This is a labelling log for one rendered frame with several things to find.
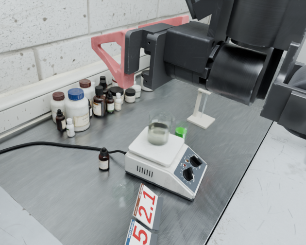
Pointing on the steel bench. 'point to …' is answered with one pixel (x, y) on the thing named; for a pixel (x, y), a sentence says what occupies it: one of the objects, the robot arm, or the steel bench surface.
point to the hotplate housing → (160, 173)
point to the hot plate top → (147, 150)
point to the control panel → (192, 169)
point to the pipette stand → (205, 122)
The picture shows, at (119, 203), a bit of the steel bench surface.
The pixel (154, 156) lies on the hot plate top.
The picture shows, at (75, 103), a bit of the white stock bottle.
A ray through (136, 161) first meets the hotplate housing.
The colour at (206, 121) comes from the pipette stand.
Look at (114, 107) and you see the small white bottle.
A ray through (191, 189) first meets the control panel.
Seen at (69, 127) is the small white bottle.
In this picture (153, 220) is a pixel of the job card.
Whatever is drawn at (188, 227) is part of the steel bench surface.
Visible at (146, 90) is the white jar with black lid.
